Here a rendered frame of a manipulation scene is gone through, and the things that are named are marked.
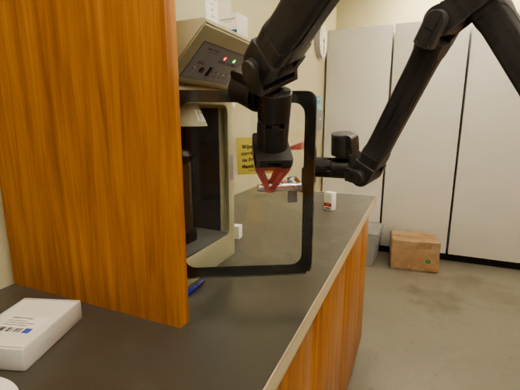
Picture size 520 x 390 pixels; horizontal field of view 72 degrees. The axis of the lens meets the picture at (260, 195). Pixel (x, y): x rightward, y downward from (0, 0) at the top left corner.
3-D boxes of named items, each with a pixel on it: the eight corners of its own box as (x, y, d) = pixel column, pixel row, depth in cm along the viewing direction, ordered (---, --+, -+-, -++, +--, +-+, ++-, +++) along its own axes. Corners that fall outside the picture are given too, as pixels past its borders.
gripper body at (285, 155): (256, 169, 63) (257, 131, 58) (251, 141, 71) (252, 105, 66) (292, 169, 63) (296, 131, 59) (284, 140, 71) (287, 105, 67)
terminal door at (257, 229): (175, 278, 79) (165, 89, 71) (311, 272, 82) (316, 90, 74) (174, 279, 78) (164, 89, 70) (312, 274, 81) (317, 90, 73)
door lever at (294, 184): (255, 189, 76) (255, 178, 76) (299, 189, 77) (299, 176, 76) (257, 195, 71) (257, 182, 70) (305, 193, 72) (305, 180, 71)
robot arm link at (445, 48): (453, 15, 64) (474, 14, 71) (425, 4, 67) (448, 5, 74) (359, 193, 92) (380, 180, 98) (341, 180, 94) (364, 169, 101)
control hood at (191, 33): (155, 78, 70) (152, 22, 68) (232, 90, 99) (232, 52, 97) (206, 75, 65) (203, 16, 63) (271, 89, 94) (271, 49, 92)
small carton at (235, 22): (219, 42, 84) (218, 15, 83) (230, 46, 89) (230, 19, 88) (237, 40, 82) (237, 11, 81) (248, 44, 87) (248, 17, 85)
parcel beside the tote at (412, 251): (389, 268, 330) (391, 238, 324) (387, 255, 360) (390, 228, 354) (438, 274, 318) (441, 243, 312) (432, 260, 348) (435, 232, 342)
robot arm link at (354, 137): (361, 186, 91) (379, 176, 96) (363, 141, 87) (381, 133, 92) (323, 176, 99) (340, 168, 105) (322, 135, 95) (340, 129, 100)
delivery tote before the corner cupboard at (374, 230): (312, 258, 353) (313, 226, 347) (324, 245, 390) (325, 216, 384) (376, 269, 328) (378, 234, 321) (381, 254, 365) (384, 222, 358)
